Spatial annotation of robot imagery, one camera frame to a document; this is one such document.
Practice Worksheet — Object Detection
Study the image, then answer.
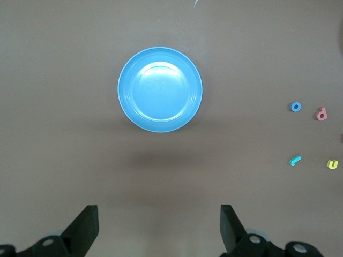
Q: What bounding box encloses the brown table cover sheet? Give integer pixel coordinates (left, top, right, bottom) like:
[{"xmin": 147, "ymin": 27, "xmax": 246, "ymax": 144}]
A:
[{"xmin": 0, "ymin": 0, "xmax": 343, "ymax": 257}]

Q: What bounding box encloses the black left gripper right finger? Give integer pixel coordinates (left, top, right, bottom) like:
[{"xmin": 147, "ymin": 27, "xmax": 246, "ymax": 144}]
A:
[{"xmin": 219, "ymin": 205, "xmax": 326, "ymax": 257}]

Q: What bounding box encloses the salmon foam letter d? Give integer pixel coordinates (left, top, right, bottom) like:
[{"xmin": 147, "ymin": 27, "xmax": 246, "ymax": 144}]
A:
[{"xmin": 314, "ymin": 107, "xmax": 328, "ymax": 122}]

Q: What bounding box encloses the blue plastic plate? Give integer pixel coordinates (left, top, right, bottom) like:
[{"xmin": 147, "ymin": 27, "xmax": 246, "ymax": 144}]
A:
[{"xmin": 117, "ymin": 47, "xmax": 204, "ymax": 133}]

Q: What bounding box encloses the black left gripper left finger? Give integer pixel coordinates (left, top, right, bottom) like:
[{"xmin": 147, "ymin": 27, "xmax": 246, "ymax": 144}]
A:
[{"xmin": 0, "ymin": 205, "xmax": 99, "ymax": 257}]

